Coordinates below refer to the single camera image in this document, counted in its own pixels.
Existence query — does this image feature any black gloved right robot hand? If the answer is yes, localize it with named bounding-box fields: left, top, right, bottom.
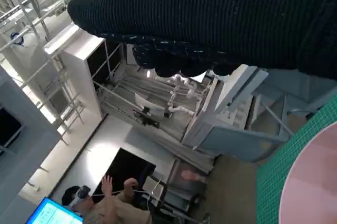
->
left=67, top=0, right=337, bottom=80

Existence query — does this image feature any pink bowl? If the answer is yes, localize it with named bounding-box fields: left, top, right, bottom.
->
left=279, top=121, right=337, bottom=224

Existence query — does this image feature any monitor on black stand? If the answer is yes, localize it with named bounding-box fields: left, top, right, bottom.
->
left=133, top=92, right=172, bottom=129

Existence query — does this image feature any grey wheeled chair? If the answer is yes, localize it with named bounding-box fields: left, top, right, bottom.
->
left=196, top=68, right=321, bottom=163

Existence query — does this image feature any white open shelf cabinet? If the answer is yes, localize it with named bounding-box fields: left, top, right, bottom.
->
left=43, top=25, right=127, bottom=131

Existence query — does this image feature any green cutting mat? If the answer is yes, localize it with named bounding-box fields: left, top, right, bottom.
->
left=254, top=100, right=337, bottom=224

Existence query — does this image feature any large black screen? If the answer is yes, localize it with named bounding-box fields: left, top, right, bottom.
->
left=92, top=147, right=158, bottom=205

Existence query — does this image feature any blue white ceiling fixture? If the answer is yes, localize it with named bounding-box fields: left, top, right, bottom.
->
left=9, top=32, right=26, bottom=48

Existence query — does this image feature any white vr headset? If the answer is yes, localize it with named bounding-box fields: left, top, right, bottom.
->
left=71, top=185, right=92, bottom=206

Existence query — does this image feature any blue screen monitor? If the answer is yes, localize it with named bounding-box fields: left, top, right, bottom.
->
left=25, top=196, right=84, bottom=224

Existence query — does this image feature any dark wall window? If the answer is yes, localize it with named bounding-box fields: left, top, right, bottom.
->
left=0, top=106, right=23, bottom=153

